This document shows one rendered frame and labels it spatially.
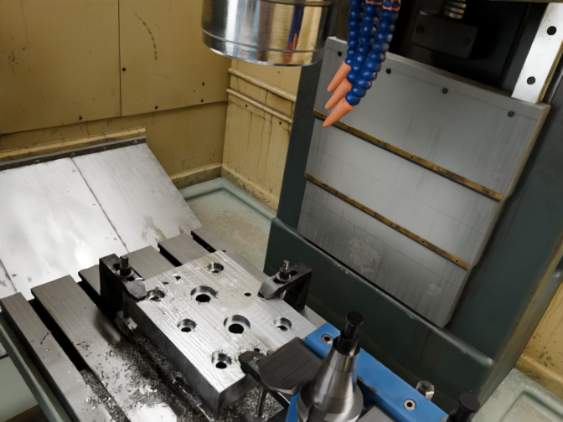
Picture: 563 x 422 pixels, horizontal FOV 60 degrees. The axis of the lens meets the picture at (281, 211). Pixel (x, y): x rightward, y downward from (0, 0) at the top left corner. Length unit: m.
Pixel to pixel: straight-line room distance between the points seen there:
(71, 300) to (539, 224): 0.92
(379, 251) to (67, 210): 0.95
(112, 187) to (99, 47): 0.44
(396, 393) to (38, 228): 1.23
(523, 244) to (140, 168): 1.25
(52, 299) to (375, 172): 0.73
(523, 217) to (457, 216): 0.12
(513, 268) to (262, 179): 1.17
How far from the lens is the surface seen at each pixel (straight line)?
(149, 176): 1.76
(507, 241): 1.05
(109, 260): 1.00
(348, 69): 0.55
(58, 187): 1.66
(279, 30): 0.57
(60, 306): 1.07
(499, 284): 1.09
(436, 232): 1.06
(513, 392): 1.54
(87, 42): 1.67
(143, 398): 0.90
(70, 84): 1.68
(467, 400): 0.41
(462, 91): 0.97
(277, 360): 0.54
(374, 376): 0.54
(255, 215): 1.98
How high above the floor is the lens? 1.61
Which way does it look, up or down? 30 degrees down
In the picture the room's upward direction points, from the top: 10 degrees clockwise
